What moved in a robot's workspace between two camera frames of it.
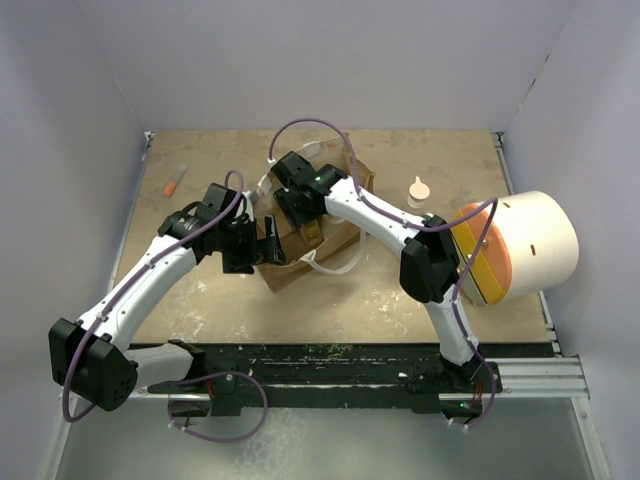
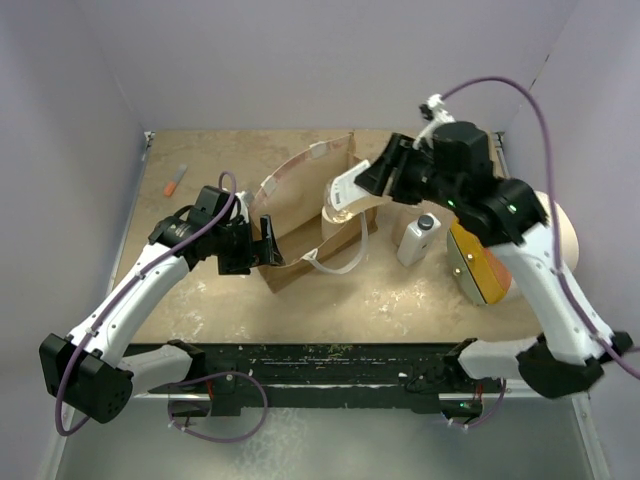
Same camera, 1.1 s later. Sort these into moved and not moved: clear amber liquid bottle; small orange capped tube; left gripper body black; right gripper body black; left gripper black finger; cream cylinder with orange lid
Moved: clear amber liquid bottle; right gripper body black
Not moved: left gripper black finger; small orange capped tube; cream cylinder with orange lid; left gripper body black
